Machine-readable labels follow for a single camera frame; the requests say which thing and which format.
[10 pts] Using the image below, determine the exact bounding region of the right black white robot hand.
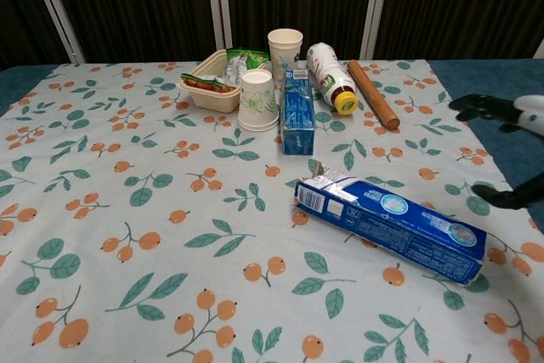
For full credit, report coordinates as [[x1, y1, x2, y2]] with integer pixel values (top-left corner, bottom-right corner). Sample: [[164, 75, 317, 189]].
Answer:
[[449, 93, 544, 211]]

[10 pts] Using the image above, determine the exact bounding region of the long torn blue toothpaste box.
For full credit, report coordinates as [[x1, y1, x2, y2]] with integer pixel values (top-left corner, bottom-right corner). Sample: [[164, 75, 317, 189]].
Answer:
[[292, 160, 489, 289]]

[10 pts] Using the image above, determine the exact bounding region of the short blue toothpaste box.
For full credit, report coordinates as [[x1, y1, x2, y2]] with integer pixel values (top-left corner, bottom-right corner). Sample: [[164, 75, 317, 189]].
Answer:
[[278, 69, 318, 156]]

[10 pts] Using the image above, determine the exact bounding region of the wooden rolling pin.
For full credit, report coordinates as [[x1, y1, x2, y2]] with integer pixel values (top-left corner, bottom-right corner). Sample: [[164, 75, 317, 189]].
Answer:
[[347, 60, 401, 130]]

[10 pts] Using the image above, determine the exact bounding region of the white bottle yellow cap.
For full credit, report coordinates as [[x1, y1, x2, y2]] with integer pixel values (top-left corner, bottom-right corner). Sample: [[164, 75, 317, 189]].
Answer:
[[305, 43, 359, 116]]

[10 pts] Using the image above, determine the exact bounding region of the paper cup blue flower print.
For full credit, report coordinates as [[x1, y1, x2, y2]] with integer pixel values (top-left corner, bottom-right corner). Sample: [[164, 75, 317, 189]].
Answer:
[[267, 28, 304, 82]]

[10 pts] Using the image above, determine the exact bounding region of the paper cup green flower print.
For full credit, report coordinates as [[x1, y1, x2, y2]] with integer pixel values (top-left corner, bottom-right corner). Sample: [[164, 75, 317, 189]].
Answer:
[[236, 69, 280, 133]]

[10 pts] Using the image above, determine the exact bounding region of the silver foil packet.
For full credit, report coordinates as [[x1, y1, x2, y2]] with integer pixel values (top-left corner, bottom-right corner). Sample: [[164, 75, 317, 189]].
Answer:
[[220, 59, 248, 86]]

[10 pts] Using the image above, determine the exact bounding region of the beige plastic food container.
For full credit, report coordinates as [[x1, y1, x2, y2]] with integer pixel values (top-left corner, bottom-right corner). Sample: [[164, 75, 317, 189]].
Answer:
[[177, 49, 242, 114]]

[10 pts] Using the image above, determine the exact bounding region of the orange green snack packet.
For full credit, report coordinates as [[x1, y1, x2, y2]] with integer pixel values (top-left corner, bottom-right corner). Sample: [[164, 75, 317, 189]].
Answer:
[[180, 72, 239, 94]]

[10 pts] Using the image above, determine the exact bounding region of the floral orange fruit tablecloth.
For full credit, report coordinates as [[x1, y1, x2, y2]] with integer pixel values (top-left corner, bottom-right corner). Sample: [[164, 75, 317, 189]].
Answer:
[[0, 59, 544, 363]]

